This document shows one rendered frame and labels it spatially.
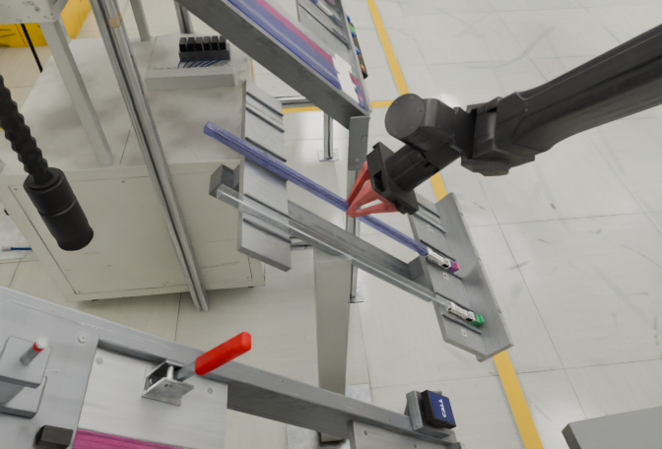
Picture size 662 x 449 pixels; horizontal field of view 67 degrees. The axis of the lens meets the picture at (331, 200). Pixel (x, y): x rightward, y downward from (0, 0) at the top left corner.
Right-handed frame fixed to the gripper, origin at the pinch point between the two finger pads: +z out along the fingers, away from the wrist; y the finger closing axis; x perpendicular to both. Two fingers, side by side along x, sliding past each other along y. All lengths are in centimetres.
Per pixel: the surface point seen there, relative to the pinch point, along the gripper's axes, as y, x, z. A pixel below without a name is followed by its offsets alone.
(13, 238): -79, -17, 149
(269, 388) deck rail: 28.2, -11.5, 5.2
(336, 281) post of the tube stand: 2.0, 9.6, 13.0
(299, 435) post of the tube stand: 2, 56, 73
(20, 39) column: -230, -50, 183
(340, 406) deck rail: 27.9, -1.1, 5.1
